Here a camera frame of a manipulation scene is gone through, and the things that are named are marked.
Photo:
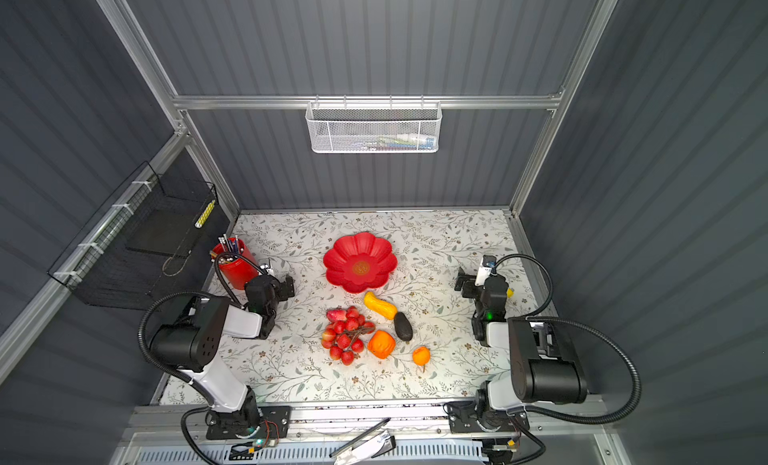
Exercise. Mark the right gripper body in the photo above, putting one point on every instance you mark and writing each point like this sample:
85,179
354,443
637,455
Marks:
473,292

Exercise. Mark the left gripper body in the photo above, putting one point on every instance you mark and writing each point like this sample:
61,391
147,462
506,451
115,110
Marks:
280,292

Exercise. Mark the single fake strawberry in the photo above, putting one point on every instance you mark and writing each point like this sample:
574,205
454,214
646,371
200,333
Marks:
335,315

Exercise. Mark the small orange fake tangerine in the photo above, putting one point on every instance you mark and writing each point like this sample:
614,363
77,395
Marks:
421,357

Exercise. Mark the dark fake avocado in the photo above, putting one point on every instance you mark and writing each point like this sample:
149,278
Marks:
403,327

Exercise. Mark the orange fake bell pepper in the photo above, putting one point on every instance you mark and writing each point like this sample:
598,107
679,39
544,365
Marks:
381,345

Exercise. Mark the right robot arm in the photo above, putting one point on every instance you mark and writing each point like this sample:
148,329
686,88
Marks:
543,364

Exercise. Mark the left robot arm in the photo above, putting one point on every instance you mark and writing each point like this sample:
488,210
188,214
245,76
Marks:
180,334

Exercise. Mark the red flower-shaped fruit bowl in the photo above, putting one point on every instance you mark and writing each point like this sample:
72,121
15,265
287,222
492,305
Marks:
360,262

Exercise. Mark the red pen cup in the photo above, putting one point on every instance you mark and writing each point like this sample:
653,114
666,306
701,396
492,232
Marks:
238,273

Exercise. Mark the pens in red cup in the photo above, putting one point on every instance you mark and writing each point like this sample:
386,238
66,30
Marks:
230,246

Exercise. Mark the yellow marker in black basket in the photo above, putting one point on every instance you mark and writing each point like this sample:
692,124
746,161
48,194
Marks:
205,214

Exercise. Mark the items in white basket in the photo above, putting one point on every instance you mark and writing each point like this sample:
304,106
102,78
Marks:
400,142

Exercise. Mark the black wire wall basket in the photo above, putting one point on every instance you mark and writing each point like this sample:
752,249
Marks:
146,246

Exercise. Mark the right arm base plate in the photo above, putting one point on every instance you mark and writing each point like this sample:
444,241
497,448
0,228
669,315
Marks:
473,417

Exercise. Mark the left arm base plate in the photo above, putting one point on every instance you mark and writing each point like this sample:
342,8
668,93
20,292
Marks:
269,423

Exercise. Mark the silver tool at front rail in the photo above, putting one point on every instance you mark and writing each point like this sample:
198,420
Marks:
374,442

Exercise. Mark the white wire wall basket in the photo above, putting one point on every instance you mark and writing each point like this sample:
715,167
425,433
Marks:
334,130

